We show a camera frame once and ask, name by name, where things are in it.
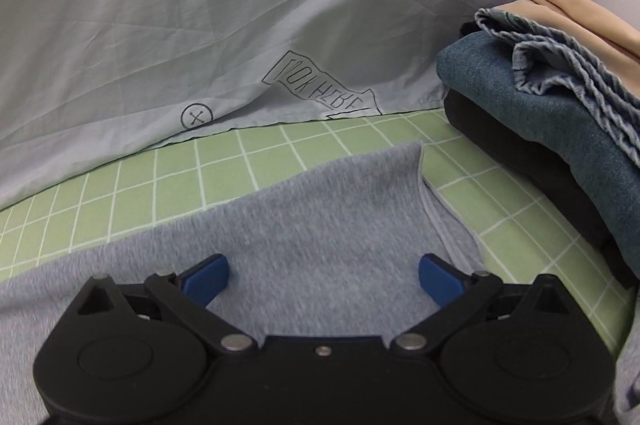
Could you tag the folded blue denim jeans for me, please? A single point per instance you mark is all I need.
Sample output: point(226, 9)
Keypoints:
point(480, 67)

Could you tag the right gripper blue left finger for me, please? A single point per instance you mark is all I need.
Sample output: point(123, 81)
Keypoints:
point(203, 282)

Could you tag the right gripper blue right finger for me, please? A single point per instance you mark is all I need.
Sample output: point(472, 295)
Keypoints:
point(441, 281)

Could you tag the folded black garment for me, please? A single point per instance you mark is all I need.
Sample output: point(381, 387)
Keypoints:
point(545, 169)

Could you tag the folded beige garment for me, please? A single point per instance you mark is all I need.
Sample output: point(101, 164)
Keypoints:
point(611, 39)

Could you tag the light grey printed sheet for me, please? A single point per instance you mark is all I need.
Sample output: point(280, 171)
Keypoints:
point(85, 82)

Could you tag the green grid mat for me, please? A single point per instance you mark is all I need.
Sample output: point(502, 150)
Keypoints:
point(521, 232)

